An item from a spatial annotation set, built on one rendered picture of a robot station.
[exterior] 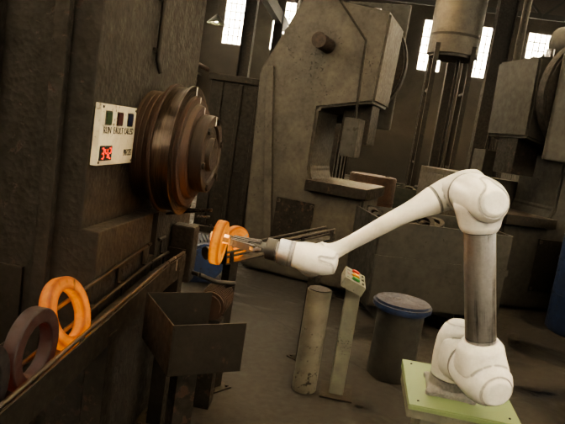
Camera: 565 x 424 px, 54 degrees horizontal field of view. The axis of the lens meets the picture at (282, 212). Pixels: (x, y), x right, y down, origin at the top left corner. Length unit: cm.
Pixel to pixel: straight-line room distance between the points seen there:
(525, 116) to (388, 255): 187
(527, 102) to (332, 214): 190
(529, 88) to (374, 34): 143
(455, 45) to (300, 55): 613
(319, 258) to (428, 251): 232
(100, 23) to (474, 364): 154
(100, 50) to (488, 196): 120
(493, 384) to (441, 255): 231
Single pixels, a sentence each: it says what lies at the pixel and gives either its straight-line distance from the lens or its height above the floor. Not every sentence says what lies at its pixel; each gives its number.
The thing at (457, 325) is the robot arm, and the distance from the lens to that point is 216.
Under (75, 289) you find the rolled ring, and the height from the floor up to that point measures 75.
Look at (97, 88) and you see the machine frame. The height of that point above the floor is 128.
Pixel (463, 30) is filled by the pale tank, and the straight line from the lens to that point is 1071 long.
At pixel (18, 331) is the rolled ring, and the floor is 75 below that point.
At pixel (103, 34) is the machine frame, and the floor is 143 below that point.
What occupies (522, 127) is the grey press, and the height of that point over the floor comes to 157.
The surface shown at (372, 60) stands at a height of 189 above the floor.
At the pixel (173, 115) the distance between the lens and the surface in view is 191.
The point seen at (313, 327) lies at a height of 34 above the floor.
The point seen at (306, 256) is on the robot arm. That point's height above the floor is 84.
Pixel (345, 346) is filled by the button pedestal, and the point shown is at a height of 26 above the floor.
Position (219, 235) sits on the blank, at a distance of 189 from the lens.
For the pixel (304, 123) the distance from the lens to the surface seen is 470.
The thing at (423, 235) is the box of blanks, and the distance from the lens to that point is 410.
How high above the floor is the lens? 124
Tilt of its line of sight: 8 degrees down
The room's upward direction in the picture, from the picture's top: 9 degrees clockwise
